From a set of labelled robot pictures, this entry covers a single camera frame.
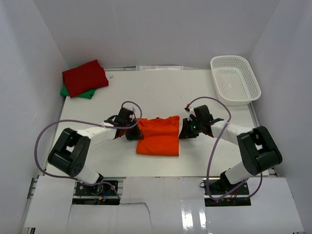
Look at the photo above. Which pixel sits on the red folded t shirt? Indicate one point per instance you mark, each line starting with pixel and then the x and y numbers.
pixel 90 75

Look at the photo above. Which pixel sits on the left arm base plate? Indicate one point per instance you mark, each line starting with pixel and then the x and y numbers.
pixel 102 194

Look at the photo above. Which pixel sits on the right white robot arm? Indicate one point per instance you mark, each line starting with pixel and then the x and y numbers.
pixel 257 148

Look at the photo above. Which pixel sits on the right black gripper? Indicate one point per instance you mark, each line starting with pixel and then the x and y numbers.
pixel 185 128

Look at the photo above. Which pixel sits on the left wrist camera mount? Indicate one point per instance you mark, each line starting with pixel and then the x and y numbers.
pixel 133 113

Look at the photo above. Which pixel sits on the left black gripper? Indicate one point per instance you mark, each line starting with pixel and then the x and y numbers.
pixel 136 135

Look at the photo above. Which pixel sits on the green folded t shirt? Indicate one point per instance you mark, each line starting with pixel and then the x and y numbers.
pixel 86 95

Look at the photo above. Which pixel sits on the white perforated plastic basket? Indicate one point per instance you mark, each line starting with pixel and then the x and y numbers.
pixel 234 80

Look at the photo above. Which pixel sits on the orange t shirt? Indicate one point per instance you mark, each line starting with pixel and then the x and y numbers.
pixel 160 136

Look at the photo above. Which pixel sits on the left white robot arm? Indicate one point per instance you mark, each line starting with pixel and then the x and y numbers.
pixel 70 151

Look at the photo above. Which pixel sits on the paper strip at back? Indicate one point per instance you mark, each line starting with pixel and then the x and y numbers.
pixel 158 68

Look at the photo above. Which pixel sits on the white paper sheet front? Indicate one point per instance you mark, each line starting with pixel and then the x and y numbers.
pixel 163 205

